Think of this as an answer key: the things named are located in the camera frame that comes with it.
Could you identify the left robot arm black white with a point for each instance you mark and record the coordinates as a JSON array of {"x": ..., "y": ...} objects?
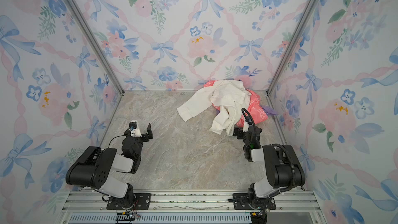
[{"x": 92, "y": 169}]

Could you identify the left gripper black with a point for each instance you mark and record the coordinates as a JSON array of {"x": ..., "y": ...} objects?
[{"x": 142, "y": 136}]

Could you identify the pink printed cloth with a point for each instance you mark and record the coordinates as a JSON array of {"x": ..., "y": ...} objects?
[{"x": 253, "y": 107}]

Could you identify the aluminium mounting rail frame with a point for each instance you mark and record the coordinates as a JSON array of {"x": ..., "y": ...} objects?
[{"x": 193, "y": 207}]

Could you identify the right corner aluminium post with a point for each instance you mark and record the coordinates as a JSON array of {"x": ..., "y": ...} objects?
[{"x": 301, "y": 25}]

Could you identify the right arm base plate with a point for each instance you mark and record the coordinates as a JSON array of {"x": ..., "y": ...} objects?
[{"x": 242, "y": 201}]

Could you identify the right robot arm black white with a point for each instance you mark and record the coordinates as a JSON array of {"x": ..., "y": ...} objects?
[{"x": 283, "y": 171}]

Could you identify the purple cloth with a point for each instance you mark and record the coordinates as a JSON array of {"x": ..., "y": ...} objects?
[{"x": 269, "y": 111}]

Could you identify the white cloth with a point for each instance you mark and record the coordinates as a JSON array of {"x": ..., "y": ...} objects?
[{"x": 198, "y": 103}]

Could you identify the left corner aluminium post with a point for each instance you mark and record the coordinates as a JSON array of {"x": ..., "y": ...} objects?
[{"x": 88, "y": 34}]

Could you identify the corner aluminium post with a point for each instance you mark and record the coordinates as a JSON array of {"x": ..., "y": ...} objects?
[
  {"x": 88, "y": 34},
  {"x": 301, "y": 25}
]

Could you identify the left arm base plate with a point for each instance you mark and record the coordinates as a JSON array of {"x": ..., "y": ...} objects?
[{"x": 136, "y": 201}]

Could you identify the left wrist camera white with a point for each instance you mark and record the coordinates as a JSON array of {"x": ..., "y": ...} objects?
[{"x": 134, "y": 129}]

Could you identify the right floor aluminium rail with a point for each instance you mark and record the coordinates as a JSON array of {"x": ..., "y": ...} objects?
[{"x": 277, "y": 123}]

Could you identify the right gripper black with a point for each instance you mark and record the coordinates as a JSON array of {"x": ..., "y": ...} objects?
[{"x": 247, "y": 134}]

